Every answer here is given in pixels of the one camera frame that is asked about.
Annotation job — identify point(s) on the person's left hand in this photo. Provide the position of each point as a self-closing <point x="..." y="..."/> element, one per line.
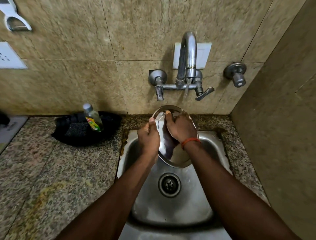
<point x="148" y="138"/>

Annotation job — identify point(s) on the person's right hand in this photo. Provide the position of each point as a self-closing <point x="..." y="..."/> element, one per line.
<point x="180" y="128"/>

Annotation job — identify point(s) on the person's left thumb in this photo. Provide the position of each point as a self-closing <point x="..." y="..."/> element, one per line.
<point x="152" y="123"/>

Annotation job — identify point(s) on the person's right thumb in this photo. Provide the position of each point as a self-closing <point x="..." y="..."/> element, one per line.
<point x="168" y="116"/>

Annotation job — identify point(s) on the round steel plate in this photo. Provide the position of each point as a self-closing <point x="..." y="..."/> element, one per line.
<point x="175" y="153"/>

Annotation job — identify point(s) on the person's left forearm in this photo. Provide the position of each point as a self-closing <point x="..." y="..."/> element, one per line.
<point x="108" y="200"/>

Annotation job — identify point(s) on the person's right forearm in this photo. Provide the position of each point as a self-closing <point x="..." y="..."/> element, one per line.
<point x="234" y="195"/>

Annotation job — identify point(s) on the orange thread wristband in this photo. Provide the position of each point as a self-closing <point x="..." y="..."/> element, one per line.
<point x="190" y="141"/>

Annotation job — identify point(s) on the clear dish soap bottle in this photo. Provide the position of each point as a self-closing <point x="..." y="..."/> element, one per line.
<point x="92" y="119"/>

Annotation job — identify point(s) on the round sink drain strainer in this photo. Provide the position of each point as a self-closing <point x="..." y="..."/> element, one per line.
<point x="169" y="185"/>

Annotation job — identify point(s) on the black plastic tray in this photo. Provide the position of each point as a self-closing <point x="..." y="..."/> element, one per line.
<point x="84" y="133"/>

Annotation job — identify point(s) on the dark scouring pad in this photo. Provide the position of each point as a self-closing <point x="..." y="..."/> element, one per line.
<point x="77" y="129"/>

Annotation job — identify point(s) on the stainless steel sink basin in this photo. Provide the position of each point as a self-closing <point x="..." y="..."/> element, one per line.
<point x="172" y="202"/>

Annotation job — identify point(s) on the grey flat mat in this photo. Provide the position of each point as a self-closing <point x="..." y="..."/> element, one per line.
<point x="9" y="131"/>

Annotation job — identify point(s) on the black object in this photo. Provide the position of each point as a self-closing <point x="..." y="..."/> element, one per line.
<point x="3" y="119"/>

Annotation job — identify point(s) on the chrome wall mixer faucet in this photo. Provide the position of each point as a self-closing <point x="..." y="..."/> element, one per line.
<point x="185" y="71"/>

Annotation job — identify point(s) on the chrome wall stop valve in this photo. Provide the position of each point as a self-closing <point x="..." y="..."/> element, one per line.
<point x="236" y="73"/>

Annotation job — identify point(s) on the white wall switch plate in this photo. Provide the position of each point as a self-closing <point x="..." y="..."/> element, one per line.
<point x="9" y="56"/>

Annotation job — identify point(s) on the white wall-mounted holder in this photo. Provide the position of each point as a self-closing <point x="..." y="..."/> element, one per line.
<point x="13" y="17"/>

